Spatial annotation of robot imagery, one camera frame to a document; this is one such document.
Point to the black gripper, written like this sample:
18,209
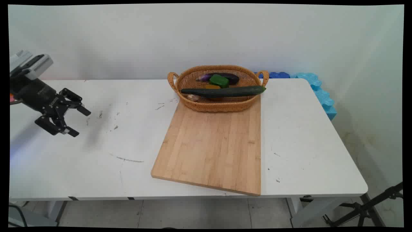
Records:
33,91

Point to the long dark green cucumber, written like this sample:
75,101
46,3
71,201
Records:
225,91

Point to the white table leg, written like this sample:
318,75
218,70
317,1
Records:
53,209
309,211

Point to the pale garlic bulb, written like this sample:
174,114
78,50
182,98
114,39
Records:
193,97

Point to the wooden cutting board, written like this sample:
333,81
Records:
209,148

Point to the green bell pepper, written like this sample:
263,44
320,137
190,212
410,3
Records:
219,80

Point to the purple eggplant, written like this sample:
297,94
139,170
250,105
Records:
232,78

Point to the dark blue foam block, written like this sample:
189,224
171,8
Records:
278,75

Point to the light blue foam block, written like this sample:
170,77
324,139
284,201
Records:
323,96

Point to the black tripod stand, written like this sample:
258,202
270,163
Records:
363,209

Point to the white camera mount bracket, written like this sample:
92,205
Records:
17,57

